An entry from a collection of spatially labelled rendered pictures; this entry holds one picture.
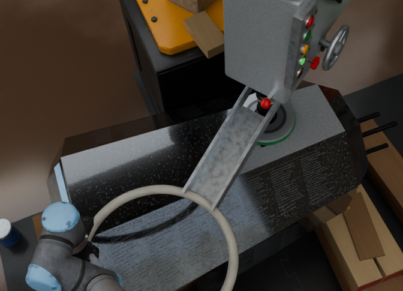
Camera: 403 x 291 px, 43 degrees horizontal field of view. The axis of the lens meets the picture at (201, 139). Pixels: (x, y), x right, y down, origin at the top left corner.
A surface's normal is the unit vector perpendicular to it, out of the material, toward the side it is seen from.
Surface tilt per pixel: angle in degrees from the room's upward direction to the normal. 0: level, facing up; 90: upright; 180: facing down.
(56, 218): 10
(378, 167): 0
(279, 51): 90
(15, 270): 0
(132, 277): 45
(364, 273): 0
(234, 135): 16
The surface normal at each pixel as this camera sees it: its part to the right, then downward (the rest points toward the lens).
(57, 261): 0.62, -0.36
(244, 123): -0.21, -0.28
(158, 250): 0.24, 0.20
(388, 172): -0.06, -0.50
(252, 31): -0.56, 0.73
